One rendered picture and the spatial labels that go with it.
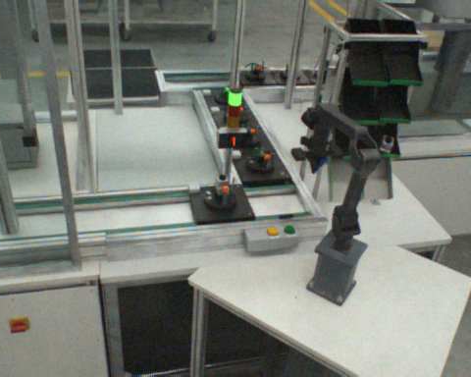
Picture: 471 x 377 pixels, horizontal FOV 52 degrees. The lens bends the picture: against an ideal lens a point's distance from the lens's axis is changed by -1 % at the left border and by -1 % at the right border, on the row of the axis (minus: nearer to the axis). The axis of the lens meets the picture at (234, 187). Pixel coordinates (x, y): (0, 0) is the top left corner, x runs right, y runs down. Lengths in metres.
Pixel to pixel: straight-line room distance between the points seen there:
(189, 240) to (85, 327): 0.55
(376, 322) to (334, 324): 0.15
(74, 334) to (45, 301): 0.22
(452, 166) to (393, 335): 1.60
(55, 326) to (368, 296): 1.21
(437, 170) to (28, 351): 2.38
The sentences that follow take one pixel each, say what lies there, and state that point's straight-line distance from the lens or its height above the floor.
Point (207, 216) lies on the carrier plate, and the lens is 1.95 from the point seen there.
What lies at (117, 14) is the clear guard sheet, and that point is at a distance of 1.80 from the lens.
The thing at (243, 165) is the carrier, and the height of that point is 0.97.
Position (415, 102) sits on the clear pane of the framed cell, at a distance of 2.94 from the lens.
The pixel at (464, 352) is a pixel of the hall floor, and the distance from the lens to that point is 3.11.
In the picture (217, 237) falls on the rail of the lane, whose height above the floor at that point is 0.93.
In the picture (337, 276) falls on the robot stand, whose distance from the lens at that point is 1.77.
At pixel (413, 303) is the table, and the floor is 0.86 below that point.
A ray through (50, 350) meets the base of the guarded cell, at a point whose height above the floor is 0.46.
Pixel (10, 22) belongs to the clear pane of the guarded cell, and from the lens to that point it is 1.47.
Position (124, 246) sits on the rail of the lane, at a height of 0.93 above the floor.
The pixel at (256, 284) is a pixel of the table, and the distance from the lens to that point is 1.85.
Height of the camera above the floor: 2.17
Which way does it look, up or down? 34 degrees down
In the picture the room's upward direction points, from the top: 5 degrees clockwise
